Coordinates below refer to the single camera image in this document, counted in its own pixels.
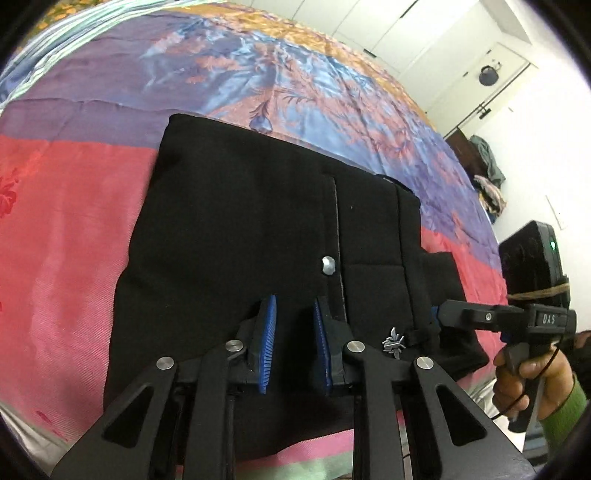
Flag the person's right hand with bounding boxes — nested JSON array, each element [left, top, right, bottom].
[[492, 330, 591, 422]]

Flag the grey cloth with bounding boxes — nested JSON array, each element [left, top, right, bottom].
[[468, 135, 507, 188]]

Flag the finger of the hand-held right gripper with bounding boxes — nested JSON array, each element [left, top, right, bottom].
[[431, 299, 511, 333]]

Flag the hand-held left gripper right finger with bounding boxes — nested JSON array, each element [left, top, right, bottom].
[[313, 296, 536, 480]]

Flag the yellow patterned blanket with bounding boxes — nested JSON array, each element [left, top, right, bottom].
[[41, 0, 123, 20]]

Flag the black pants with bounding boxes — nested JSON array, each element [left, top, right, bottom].
[[104, 113, 490, 462]]

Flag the person's right forearm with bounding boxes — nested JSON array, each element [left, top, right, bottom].
[[539, 369, 591, 464]]

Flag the colourful striped floral quilt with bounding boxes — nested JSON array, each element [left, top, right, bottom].
[[0, 0, 518, 480]]

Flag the white wardrobe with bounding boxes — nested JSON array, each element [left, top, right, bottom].
[[330, 0, 532, 80]]

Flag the pile of mixed clothes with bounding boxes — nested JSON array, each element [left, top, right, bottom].
[[473, 175, 507, 219]]

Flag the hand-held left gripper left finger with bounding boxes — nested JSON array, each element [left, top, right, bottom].
[[51, 295, 278, 480]]

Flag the blue striped bed sheet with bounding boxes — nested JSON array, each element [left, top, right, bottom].
[[0, 0, 195, 109]]

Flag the dark wooden nightstand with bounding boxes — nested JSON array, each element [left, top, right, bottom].
[[444, 128, 481, 182]]

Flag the white door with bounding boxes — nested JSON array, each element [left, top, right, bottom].
[[427, 41, 539, 139]]

